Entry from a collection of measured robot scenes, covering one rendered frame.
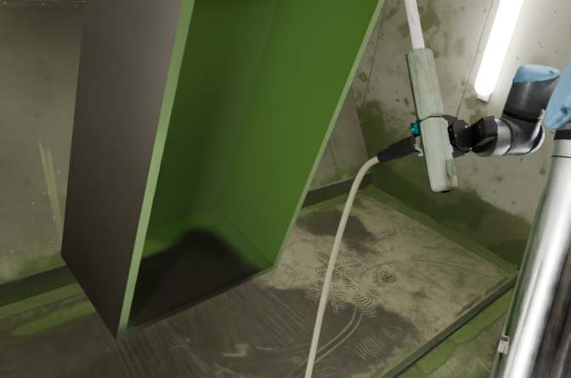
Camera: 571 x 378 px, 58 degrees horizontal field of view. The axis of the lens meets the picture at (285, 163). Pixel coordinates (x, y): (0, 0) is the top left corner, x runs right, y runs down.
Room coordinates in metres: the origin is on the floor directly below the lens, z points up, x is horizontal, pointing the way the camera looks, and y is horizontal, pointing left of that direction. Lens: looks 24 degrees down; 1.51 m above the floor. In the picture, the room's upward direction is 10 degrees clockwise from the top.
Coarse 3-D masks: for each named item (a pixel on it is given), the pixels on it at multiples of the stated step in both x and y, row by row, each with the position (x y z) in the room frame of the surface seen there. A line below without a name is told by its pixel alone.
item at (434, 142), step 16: (416, 16) 1.17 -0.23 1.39; (416, 32) 1.15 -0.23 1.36; (416, 48) 1.12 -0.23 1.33; (416, 64) 1.10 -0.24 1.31; (432, 64) 1.11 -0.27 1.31; (416, 80) 1.09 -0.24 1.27; (432, 80) 1.09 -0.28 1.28; (416, 96) 1.08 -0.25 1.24; (432, 96) 1.06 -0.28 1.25; (416, 112) 1.07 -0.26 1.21; (432, 112) 1.04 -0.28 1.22; (432, 128) 1.02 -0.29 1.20; (400, 144) 1.09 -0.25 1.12; (416, 144) 1.04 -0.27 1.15; (432, 144) 1.00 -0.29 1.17; (448, 144) 1.01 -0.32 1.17; (384, 160) 1.14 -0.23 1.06; (432, 160) 0.99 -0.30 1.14; (448, 160) 0.98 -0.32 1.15; (432, 176) 0.97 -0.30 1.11; (432, 192) 0.97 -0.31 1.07
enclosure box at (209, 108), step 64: (128, 0) 1.04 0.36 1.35; (192, 0) 0.93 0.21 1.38; (256, 0) 1.54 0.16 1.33; (320, 0) 1.50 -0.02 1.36; (384, 0) 1.36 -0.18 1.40; (128, 64) 1.03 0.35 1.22; (192, 64) 1.44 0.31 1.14; (256, 64) 1.62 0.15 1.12; (320, 64) 1.47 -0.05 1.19; (128, 128) 1.03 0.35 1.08; (192, 128) 1.51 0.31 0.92; (256, 128) 1.62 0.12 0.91; (320, 128) 1.44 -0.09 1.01; (128, 192) 1.02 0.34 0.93; (192, 192) 1.59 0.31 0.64; (256, 192) 1.59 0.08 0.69; (64, 256) 1.25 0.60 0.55; (128, 256) 1.01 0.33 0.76; (192, 256) 1.43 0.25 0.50; (256, 256) 1.52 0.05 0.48; (128, 320) 1.12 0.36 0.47
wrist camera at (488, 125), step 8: (480, 120) 1.07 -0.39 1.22; (488, 120) 1.05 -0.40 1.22; (472, 128) 1.12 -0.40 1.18; (480, 128) 1.06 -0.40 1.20; (488, 128) 1.04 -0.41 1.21; (496, 128) 1.05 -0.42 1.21; (480, 136) 1.07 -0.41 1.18; (488, 136) 1.04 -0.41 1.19; (496, 136) 1.04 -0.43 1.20; (472, 144) 1.12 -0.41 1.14; (480, 144) 1.11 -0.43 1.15
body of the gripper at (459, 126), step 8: (456, 120) 1.11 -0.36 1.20; (448, 128) 1.11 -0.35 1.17; (456, 128) 1.10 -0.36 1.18; (464, 128) 1.11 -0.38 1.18; (456, 136) 1.09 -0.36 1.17; (464, 136) 1.10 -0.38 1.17; (472, 136) 1.11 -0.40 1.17; (456, 144) 1.08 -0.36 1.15; (464, 144) 1.09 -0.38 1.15; (488, 144) 1.13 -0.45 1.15; (480, 152) 1.14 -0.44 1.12
